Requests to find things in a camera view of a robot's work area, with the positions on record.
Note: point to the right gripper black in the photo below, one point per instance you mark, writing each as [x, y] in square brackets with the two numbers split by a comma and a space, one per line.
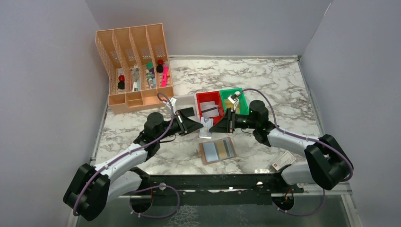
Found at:
[227, 124]

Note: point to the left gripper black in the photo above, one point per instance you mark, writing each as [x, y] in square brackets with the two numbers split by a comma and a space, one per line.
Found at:
[186, 125]

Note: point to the brown leather card holder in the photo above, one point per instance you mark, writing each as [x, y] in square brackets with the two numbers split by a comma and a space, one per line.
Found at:
[209, 153]

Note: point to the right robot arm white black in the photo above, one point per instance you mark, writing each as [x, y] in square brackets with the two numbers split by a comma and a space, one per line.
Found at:
[326, 163]

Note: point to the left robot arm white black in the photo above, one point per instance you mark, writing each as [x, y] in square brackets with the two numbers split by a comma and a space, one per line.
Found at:
[93, 186]

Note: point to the black card in white bin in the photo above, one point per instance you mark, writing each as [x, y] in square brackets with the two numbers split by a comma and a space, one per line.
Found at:
[188, 112]

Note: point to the white card in red bin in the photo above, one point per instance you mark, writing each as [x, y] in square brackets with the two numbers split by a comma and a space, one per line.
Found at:
[209, 109]

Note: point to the gold card in holder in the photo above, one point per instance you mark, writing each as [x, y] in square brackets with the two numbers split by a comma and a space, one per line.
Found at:
[220, 147]

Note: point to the grey card in holder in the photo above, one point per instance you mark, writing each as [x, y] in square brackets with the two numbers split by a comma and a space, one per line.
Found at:
[229, 148]

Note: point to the white plastic bin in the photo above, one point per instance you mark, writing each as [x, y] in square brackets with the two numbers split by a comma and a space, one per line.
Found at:
[186, 101]

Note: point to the green plastic bin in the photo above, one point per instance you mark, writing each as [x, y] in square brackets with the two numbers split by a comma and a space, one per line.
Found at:
[225, 93]

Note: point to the red plastic bin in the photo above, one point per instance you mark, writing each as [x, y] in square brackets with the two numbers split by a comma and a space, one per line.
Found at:
[210, 98]

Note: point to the pink highlighter marker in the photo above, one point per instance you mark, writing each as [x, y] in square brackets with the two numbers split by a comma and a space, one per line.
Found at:
[165, 76]

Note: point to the red black stamp right slot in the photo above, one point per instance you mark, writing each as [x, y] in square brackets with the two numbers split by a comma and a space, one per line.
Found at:
[160, 66]

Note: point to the red black stamp slot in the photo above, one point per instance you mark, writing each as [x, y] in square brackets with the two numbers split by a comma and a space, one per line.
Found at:
[121, 82]
[160, 66]

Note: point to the white label with red mark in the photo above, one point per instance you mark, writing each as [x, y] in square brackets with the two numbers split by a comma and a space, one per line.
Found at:
[285, 159]

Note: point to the red black stamp left slot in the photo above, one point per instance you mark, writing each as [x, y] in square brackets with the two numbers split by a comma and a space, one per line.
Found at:
[121, 82]

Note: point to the peach plastic desk organizer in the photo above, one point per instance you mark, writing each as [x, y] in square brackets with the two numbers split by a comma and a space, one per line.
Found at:
[134, 52]

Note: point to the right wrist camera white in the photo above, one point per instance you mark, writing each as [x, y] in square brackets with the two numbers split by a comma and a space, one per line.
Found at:
[234, 98]

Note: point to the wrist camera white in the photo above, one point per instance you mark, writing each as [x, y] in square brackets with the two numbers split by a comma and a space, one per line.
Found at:
[171, 106]
[234, 98]

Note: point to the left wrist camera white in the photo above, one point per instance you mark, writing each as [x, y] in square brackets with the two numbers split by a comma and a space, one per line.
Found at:
[171, 106]

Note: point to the black mounting rail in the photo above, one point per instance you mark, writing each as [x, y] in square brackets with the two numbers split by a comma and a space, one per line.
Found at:
[204, 190]

